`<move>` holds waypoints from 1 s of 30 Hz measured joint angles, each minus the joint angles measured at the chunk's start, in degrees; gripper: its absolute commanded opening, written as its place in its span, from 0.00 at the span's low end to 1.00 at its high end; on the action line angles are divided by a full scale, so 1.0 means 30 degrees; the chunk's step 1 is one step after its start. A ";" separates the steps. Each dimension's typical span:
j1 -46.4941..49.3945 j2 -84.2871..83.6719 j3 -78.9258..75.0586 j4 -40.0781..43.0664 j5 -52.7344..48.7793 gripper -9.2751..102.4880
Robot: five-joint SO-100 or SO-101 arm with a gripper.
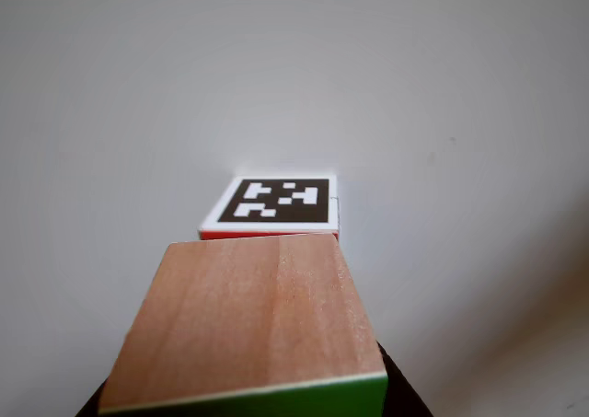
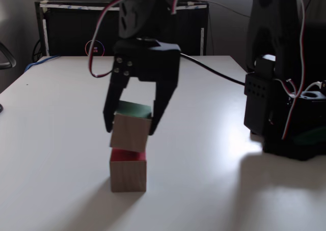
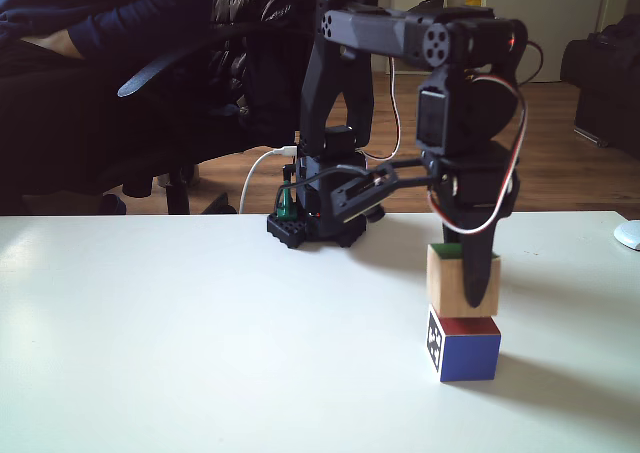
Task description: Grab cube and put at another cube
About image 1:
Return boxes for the green-topped wooden cube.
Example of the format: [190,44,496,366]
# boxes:
[97,232,390,417]

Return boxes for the red-topped wooden cube with marker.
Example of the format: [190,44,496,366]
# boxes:
[198,174,343,242]

